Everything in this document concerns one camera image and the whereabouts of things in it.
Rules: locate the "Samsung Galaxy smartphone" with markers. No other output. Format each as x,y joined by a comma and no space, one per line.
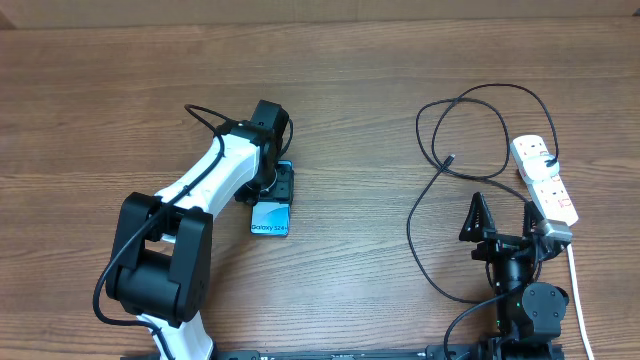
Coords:
271,214

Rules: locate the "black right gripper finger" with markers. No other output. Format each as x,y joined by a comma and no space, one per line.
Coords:
532,217
479,224

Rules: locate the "white power strip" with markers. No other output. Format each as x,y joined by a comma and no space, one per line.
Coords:
550,196

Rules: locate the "white USB charger adapter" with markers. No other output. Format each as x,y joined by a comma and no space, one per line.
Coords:
540,168

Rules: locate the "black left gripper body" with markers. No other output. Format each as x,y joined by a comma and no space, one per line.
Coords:
264,182

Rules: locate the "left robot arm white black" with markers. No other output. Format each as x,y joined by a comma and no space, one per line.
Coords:
158,275

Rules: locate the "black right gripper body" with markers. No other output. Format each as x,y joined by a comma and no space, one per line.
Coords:
494,248

